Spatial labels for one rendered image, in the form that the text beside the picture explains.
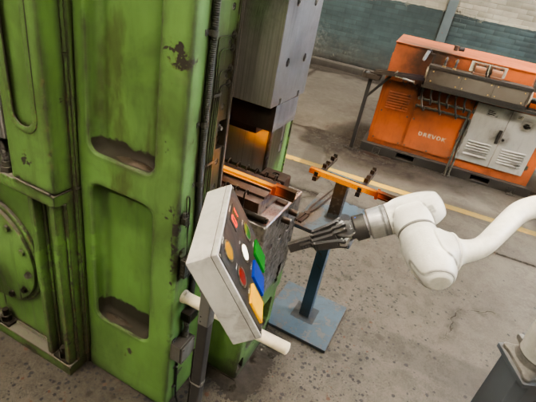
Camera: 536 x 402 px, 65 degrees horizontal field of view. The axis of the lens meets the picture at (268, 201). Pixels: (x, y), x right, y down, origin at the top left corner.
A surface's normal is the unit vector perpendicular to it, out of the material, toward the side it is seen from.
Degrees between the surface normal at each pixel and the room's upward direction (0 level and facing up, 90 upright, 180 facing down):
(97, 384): 0
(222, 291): 90
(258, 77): 90
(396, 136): 90
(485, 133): 90
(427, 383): 0
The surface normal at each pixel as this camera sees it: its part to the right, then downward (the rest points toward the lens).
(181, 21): -0.43, 0.37
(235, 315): -0.02, 0.50
